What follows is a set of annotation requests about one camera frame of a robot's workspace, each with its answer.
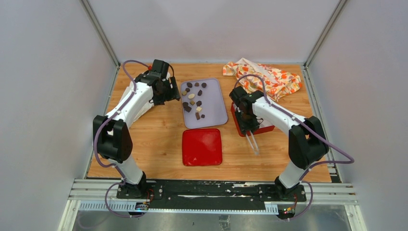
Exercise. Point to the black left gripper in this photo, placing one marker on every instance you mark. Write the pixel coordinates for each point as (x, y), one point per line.
(172, 93)

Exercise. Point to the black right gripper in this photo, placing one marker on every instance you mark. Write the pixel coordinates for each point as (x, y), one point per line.
(254, 125)

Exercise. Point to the red box with white paper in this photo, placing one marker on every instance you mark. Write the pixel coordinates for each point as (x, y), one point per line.
(264, 126)

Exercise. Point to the red box lid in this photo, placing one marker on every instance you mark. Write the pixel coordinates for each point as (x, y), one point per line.
(201, 147)

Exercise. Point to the white crumpled cloth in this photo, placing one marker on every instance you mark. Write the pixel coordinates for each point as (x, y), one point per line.
(114, 125)

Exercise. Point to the metal tweezers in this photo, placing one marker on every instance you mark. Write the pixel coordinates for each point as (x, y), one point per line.
(250, 138)

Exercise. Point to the lavender plastic tray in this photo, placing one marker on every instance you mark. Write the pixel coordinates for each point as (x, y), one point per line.
(213, 106)

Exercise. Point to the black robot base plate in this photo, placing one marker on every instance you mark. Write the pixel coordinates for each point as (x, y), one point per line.
(212, 195)

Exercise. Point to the floral orange cloth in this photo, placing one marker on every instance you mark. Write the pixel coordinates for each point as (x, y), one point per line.
(277, 82)

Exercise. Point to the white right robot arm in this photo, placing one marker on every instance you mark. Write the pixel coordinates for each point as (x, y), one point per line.
(306, 138)

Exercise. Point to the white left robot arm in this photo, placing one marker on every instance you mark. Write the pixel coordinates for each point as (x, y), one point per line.
(112, 142)

